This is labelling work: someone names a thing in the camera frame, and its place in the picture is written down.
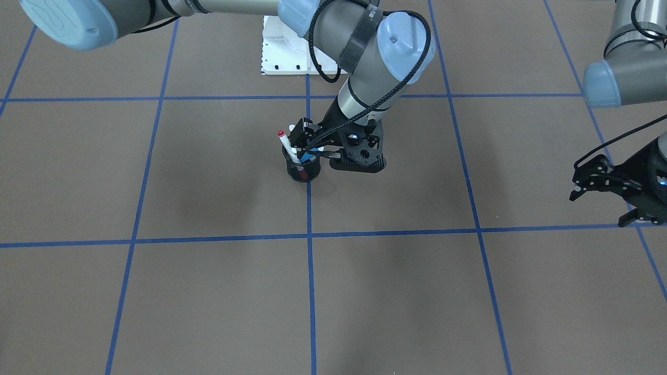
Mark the red capped white marker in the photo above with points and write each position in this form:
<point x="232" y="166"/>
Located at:
<point x="291" y="152"/>

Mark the blue marker pen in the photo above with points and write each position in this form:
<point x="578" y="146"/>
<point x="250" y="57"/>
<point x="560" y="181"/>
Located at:
<point x="309" y="156"/>

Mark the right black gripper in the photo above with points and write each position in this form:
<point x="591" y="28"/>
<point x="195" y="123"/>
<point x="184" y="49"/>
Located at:
<point x="300" y="133"/>

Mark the black mesh pen cup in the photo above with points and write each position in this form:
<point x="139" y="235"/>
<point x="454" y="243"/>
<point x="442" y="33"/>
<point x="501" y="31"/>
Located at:
<point x="302" y="172"/>

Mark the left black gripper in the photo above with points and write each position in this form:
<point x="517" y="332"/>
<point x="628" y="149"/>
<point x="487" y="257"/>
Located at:
<point x="650" y="165"/>

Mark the white pedestal column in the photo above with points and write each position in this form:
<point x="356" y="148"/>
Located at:
<point x="283" y="52"/>

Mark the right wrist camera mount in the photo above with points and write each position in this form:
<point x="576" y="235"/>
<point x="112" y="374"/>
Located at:
<point x="361" y="148"/>

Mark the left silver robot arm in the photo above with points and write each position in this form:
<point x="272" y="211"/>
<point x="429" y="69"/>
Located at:
<point x="631" y="72"/>

